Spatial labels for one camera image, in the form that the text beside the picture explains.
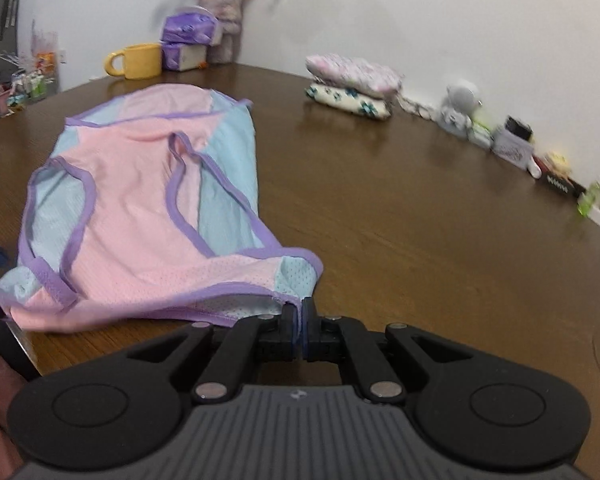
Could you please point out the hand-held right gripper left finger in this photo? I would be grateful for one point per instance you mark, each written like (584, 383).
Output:
(280, 340)

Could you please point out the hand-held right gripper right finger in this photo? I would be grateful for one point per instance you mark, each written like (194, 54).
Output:
(320, 340)

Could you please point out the pink blue mesh garment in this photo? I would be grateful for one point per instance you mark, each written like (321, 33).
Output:
(130, 200)

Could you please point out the plastic-wrapped colourful bundle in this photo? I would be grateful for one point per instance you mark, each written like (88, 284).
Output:
(42, 60)

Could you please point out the folded white green-flower cloth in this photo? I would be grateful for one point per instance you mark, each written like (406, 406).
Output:
(350, 102)

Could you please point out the yellow mug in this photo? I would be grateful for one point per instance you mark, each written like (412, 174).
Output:
(137, 60)

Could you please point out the small white green item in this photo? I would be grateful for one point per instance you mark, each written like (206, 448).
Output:
(480, 132)

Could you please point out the folded pink floral cloth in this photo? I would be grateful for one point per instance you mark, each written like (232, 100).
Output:
(352, 75)

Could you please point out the white astronaut figurine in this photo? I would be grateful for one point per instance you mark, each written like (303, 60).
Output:
(460, 105)

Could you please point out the white red tube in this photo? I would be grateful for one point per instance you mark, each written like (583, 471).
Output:
(535, 169)

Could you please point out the white purple tissue pack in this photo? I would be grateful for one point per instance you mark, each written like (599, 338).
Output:
(182, 56)

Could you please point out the small black device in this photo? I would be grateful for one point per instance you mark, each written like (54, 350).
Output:
(519, 127)

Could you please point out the yellow small packet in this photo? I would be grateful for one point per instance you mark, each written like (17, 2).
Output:
(557, 160)

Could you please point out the green translucent bottle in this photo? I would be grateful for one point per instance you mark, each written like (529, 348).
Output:
(587, 200)

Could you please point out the lilac textured vase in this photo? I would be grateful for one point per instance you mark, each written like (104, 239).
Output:
(225, 25)

